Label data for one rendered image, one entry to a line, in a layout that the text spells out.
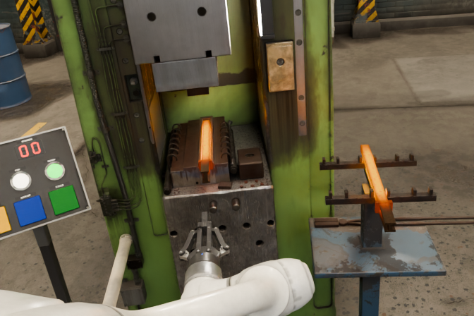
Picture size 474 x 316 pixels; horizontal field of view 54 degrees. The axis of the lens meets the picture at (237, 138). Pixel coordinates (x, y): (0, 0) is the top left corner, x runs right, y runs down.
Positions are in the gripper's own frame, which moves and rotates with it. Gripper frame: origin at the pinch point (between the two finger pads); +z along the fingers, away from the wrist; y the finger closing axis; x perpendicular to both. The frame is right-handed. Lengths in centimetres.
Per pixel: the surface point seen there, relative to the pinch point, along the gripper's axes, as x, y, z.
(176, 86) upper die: 28.5, -5.7, 35.0
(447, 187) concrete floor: -100, 148, 152
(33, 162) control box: 13, -52, 23
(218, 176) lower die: -5.7, 3.6, 35.0
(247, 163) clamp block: -1.9, 14.1, 35.4
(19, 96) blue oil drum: -89, -234, 424
